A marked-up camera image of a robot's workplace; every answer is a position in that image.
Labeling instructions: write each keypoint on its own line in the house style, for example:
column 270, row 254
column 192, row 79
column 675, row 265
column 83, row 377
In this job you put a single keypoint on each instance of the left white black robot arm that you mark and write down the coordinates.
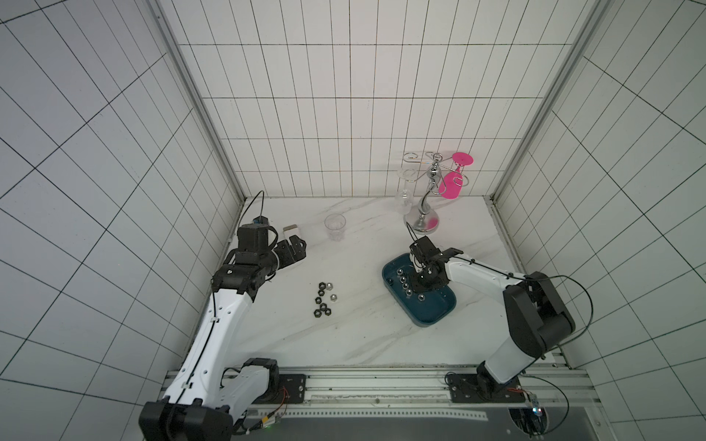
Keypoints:
column 199, row 405

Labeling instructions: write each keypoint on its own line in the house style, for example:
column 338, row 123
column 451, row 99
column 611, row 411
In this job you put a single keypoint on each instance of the teal storage box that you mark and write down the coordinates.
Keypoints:
column 424, row 306

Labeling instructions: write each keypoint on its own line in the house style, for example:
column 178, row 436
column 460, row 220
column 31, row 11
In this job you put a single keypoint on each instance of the small white cardboard box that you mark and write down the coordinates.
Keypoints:
column 291, row 231

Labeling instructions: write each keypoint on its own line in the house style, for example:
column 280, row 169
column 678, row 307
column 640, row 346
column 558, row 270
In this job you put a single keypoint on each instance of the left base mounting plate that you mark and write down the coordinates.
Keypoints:
column 289, row 388

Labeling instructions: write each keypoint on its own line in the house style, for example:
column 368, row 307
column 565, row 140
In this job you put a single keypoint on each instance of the clear plastic cup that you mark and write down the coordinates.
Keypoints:
column 335, row 224

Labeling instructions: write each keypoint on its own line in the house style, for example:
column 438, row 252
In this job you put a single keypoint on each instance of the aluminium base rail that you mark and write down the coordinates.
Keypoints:
column 420, row 392

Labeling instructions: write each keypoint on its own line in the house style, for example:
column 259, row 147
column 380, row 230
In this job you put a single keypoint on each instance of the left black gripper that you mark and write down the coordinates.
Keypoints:
column 289, row 257

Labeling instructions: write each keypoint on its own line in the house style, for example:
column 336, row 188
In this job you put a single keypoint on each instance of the base mounting plate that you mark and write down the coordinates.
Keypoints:
column 466, row 389
column 289, row 388

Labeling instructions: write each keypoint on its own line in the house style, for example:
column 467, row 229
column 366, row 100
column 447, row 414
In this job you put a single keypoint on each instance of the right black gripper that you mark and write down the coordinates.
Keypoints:
column 428, row 265

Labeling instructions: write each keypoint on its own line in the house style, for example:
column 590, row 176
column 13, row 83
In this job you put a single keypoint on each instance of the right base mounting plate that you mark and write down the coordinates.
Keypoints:
column 466, row 389

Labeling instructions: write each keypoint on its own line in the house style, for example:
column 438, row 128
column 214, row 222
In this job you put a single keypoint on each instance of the pink wine glass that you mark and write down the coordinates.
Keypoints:
column 454, row 181

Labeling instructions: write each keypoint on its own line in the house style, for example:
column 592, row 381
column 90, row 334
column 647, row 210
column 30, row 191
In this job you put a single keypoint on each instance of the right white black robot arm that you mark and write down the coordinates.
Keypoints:
column 537, row 317

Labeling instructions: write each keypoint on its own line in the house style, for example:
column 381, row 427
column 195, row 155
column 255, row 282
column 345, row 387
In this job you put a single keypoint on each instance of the silver glass rack stand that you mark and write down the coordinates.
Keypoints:
column 423, row 218

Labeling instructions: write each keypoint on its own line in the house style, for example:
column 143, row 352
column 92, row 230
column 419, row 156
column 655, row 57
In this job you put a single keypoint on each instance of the clear wine glass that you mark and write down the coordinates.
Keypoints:
column 404, row 198

